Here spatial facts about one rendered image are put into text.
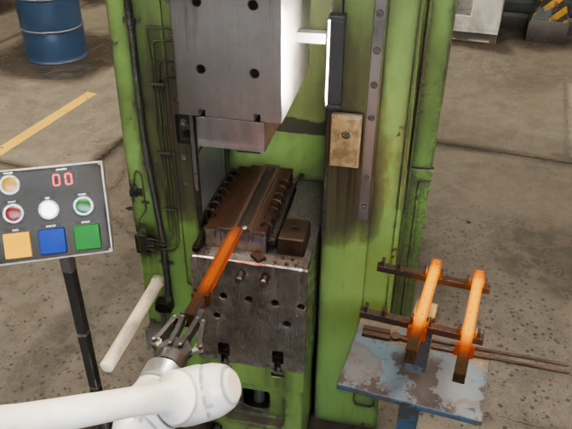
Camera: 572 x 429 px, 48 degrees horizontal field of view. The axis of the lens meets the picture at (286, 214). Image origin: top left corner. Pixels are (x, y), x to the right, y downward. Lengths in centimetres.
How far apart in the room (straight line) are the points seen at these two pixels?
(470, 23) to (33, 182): 564
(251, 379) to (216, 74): 110
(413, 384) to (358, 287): 48
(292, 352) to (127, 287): 143
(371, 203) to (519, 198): 238
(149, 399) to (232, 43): 95
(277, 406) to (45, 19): 472
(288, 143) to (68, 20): 436
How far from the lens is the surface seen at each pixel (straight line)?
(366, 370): 193
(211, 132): 188
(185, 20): 179
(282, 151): 240
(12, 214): 207
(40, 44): 656
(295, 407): 243
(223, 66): 179
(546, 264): 380
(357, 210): 207
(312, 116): 232
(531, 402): 301
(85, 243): 204
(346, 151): 195
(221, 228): 204
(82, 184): 205
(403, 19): 182
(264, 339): 221
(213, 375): 129
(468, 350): 164
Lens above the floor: 213
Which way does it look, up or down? 33 degrees down
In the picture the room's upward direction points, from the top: straight up
